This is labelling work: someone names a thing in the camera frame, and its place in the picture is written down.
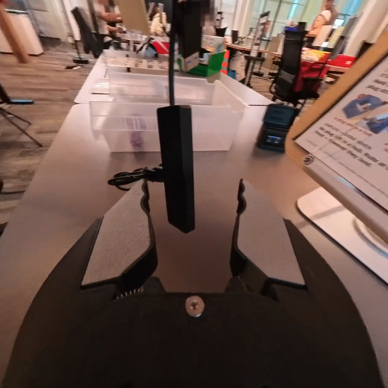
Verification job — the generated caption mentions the black tripod stand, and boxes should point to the black tripod stand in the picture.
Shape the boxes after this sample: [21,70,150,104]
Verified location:
[0,82,43,148]

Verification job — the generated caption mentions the white cabinet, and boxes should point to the white cabinet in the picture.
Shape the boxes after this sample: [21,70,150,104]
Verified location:
[6,9,44,56]

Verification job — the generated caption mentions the printed instruction sheet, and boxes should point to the printed instruction sheet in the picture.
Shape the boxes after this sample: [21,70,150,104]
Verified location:
[295,65,388,210]

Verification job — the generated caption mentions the maroon braided cable pink plugs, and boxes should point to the maroon braided cable pink plugs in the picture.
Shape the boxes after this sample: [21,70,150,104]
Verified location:
[130,114,145,150]

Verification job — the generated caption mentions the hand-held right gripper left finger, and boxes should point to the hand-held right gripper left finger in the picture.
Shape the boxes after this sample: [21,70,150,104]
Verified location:
[81,180,159,288]

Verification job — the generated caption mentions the black mesh back chair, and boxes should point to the black mesh back chair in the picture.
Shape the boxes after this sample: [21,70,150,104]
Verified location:
[269,22,319,105]

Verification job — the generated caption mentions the black power adapter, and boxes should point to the black power adapter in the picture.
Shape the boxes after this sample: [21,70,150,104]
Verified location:
[256,103,300,151]

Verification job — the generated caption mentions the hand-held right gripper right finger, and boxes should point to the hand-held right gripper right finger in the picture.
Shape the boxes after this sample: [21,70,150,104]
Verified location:
[229,179,306,292]

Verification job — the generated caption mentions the white clipboard stand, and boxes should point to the white clipboard stand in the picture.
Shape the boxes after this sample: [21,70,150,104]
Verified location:
[296,153,388,285]

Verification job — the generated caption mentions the clear plastic bin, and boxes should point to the clear plastic bin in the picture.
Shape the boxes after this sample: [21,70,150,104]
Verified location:
[89,68,250,153]

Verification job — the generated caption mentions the black usb hub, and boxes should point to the black usb hub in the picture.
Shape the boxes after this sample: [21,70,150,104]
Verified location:
[156,104,195,234]

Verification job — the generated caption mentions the black usb cable bundle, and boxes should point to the black usb cable bundle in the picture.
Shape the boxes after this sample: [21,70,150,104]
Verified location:
[108,165,165,191]

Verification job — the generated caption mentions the green plastic bin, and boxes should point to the green plastic bin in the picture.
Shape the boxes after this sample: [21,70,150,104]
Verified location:
[178,50,226,77]

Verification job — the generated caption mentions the clear plastic tray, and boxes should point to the clear plastic tray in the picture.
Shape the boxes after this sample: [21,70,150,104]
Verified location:
[100,48,170,76]

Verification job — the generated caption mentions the red storage crate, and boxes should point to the red storage crate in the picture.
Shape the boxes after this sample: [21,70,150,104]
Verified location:
[298,50,356,91]

